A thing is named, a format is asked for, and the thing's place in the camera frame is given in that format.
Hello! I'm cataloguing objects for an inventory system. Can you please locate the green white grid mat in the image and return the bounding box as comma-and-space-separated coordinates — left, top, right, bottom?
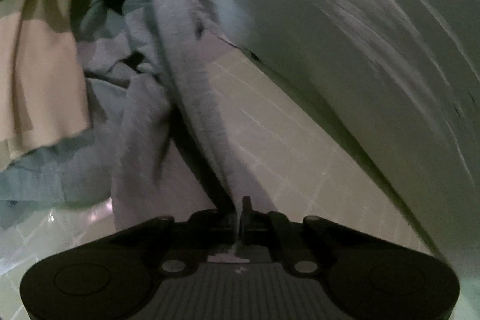
1, 53, 427, 319

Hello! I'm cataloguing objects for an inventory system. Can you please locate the grey cloth garment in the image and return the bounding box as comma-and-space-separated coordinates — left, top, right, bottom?
72, 0, 275, 230

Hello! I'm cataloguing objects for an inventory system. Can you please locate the light green carrot-print pillow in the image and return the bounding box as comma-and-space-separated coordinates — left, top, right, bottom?
216, 0, 479, 268

